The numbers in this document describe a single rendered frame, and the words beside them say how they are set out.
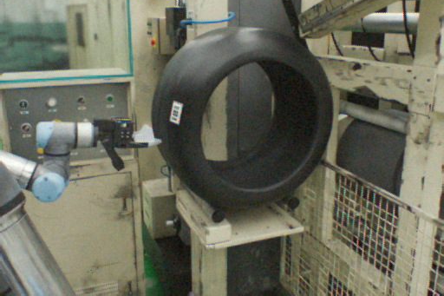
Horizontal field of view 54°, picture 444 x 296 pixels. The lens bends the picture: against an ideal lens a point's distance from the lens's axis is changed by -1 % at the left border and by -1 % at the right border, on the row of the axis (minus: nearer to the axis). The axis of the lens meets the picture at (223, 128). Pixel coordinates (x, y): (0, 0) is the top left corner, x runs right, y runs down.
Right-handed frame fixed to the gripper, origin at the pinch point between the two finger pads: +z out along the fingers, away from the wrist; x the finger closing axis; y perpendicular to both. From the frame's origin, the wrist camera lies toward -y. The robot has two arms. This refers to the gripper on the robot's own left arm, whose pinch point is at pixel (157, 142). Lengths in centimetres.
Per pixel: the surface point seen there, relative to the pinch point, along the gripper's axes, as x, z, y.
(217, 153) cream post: 26.8, 31.9, -11.1
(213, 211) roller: -9.1, 17.9, -20.1
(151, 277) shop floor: 102, 29, -111
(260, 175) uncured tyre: 10.5, 44.0, -15.3
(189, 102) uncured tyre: -12.1, 5.3, 15.3
